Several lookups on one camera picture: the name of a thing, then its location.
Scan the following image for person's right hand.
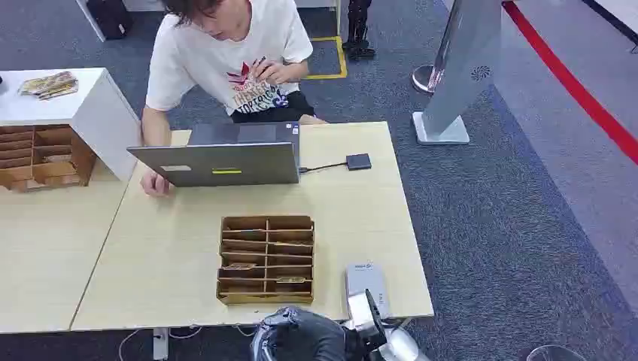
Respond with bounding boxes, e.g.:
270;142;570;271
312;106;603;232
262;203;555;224
140;169;176;198

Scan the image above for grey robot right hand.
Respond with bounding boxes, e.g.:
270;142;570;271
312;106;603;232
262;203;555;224
249;306;351;361

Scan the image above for person's left hand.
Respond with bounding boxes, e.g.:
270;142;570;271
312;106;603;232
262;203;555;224
254;59;291;86

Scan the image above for person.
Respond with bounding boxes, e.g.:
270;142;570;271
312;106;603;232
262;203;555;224
139;0;330;198

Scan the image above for yellow floor tape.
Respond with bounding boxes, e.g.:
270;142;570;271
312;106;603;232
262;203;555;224
302;35;348;80

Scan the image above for grey laptop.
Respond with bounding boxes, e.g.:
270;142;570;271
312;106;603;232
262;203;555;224
126;122;302;189

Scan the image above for wooden card box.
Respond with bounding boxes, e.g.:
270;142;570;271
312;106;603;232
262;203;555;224
215;215;316;306

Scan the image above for white cabinet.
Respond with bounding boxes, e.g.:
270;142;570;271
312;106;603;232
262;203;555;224
0;67;143;183

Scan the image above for black robot legs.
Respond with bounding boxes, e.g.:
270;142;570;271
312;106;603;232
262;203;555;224
341;0;377;62

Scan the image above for large wooden slotted box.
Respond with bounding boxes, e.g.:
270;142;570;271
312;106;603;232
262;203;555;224
0;124;98;194

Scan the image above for black adapter box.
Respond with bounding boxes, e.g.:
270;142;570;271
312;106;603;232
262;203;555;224
345;153;373;172

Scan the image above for white power strip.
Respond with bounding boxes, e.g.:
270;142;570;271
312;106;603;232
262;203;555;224
153;327;169;361

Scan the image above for stack of cards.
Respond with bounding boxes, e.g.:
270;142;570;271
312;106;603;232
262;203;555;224
18;71;80;101

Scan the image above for chrome stanchion base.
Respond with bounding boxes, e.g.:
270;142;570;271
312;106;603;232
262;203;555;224
411;63;447;95

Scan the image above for black bag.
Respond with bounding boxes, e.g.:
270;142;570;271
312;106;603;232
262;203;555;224
85;0;133;41

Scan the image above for white table leg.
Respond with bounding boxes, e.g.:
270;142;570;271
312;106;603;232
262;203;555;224
74;0;107;44

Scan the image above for grey kiosk stand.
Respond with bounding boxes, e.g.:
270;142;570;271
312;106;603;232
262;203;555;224
412;0;504;147

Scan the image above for clear plastic dome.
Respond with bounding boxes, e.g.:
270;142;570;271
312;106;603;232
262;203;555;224
525;344;589;361

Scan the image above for red floor tape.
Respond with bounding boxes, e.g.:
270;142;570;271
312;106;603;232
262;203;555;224
502;0;638;165

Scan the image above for black adapter cable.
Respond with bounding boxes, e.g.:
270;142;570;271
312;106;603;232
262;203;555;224
299;162;348;174

